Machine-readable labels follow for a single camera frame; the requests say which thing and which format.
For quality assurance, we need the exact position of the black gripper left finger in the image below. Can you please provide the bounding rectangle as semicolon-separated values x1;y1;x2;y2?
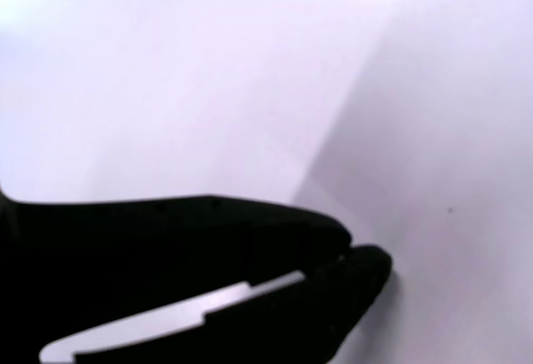
0;180;354;364

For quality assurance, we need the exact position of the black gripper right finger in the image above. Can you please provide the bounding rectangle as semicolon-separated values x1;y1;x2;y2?
73;244;394;364

